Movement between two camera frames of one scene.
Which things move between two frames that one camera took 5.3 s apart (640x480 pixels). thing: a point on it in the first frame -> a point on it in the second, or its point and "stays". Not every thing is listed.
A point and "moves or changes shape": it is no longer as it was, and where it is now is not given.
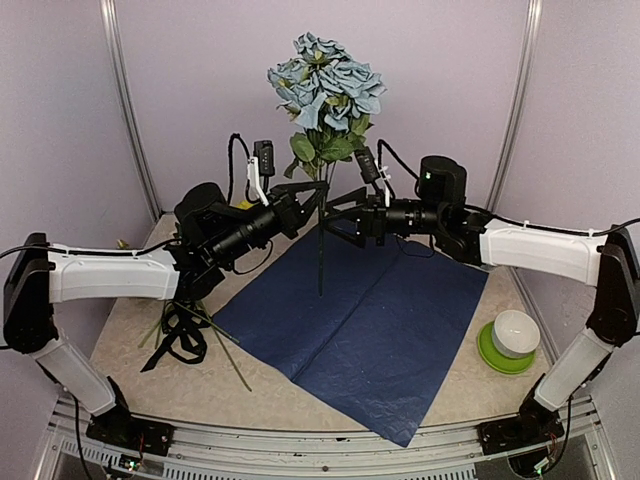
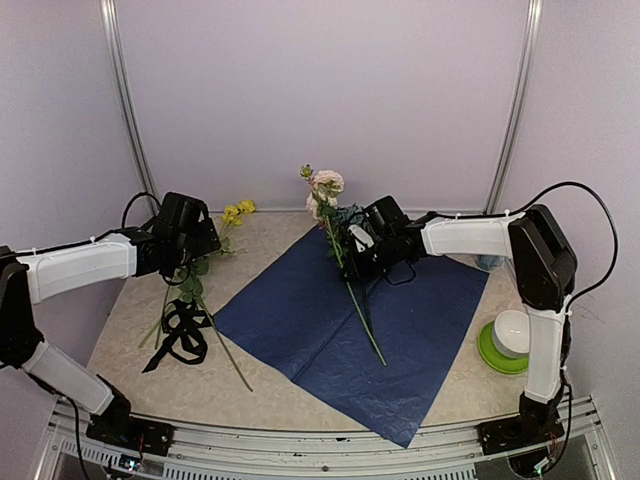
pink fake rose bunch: (211, 322) -> (322, 204)
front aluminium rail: (232, 453) stays
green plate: (498, 360) stays
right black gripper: (373, 217) -> (360, 273)
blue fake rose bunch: (333, 99) moves or changes shape
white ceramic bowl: (515, 334) stays
